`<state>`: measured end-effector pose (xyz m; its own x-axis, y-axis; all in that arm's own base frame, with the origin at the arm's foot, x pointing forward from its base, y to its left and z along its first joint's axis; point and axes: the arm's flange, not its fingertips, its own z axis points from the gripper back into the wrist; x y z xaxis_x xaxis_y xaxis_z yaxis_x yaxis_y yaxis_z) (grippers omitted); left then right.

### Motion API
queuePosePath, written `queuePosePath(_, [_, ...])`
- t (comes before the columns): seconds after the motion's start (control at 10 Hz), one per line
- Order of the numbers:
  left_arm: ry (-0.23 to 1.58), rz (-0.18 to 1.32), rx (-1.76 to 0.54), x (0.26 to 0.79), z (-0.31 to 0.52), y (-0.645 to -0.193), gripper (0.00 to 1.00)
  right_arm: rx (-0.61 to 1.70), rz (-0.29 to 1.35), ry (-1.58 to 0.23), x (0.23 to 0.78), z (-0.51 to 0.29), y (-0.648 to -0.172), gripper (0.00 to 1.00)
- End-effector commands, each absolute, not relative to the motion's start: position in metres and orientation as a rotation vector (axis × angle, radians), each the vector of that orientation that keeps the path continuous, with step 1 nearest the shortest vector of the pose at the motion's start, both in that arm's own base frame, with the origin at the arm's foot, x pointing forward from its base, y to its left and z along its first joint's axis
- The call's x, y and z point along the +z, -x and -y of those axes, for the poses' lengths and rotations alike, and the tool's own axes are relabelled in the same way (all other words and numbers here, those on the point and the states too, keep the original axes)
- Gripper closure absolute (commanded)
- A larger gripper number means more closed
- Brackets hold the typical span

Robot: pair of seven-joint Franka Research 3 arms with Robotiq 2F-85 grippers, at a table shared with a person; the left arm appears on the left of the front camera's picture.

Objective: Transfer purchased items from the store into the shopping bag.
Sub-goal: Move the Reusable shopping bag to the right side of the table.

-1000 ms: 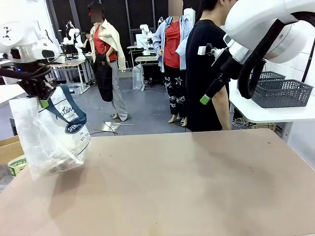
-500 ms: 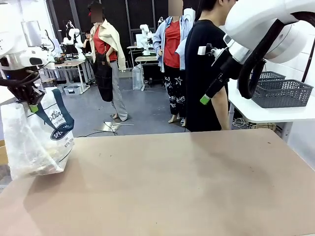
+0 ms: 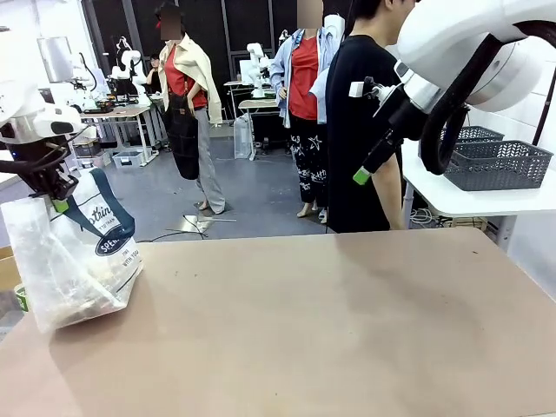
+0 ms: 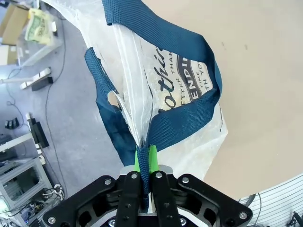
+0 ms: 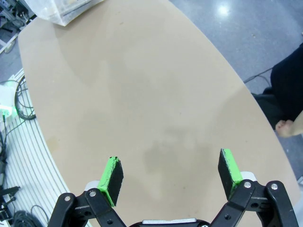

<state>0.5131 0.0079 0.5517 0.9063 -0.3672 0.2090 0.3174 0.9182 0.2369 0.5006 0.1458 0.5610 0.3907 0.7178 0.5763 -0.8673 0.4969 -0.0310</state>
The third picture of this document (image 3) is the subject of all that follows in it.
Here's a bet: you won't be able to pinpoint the white side table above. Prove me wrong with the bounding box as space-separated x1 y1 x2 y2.
400 116 556 254

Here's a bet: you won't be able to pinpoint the brown cardboard box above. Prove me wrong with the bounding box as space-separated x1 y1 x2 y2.
0 244 21 293

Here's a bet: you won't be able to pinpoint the tall clear plastic container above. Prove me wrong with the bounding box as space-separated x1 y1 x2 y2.
233 113 256 161

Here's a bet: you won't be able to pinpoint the green and white package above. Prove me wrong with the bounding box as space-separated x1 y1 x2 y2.
14 283 30 313

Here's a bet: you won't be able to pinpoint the grey framed wall panel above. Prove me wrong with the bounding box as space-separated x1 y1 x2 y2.
36 36 73 84

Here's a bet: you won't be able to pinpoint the black slanted pole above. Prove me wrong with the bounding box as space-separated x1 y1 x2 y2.
532 69 556 147

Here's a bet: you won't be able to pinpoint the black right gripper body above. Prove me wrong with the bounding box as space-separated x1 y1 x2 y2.
373 83 432 143

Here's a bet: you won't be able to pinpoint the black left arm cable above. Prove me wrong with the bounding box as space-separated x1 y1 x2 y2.
0 129 86 175

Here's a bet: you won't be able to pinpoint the mannequin with blue shirt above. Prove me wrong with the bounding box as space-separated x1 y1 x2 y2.
268 25 345 221

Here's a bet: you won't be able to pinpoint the seated background person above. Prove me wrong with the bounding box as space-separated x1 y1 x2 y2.
145 53 164 95

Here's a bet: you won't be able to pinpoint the clear shopping bag navy handles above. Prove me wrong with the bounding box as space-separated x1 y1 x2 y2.
0 168 145 334

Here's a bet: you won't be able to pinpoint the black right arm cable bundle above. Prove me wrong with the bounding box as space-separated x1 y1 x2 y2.
418 20 556 176

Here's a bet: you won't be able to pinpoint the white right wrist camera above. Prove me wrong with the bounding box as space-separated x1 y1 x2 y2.
347 76 393 103

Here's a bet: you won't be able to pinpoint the grey plastic lattice basket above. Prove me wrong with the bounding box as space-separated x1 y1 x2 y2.
437 125 506 145
446 139 554 193

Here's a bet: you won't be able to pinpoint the shiny metal floor piece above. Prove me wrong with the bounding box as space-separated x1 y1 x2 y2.
181 212 238 235

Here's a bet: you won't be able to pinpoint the wooden top workbench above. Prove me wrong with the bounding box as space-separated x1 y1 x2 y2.
80 105 158 167

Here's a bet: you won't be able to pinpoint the clear plastic storage bin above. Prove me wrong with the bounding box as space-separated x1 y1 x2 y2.
112 149 148 170

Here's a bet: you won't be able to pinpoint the mannequin with cream jacket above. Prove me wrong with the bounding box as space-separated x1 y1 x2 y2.
154 0 228 216

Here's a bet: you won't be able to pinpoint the person's right forearm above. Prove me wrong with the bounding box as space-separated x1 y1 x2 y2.
372 146 406 232

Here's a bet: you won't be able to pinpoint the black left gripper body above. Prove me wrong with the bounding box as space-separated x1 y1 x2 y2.
8 140 80 197

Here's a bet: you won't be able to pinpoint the person in black t-shirt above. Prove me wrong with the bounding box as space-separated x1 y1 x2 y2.
325 0 419 235

